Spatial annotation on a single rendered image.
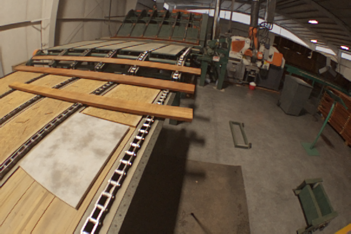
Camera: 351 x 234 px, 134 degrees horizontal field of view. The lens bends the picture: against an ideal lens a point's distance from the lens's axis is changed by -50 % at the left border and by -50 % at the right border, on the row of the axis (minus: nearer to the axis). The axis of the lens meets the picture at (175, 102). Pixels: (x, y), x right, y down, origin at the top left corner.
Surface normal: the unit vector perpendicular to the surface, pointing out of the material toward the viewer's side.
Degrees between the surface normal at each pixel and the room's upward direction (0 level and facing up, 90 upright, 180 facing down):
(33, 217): 0
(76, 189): 0
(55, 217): 0
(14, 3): 90
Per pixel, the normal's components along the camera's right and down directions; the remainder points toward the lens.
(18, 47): 0.98, 0.17
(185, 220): 0.11, -0.89
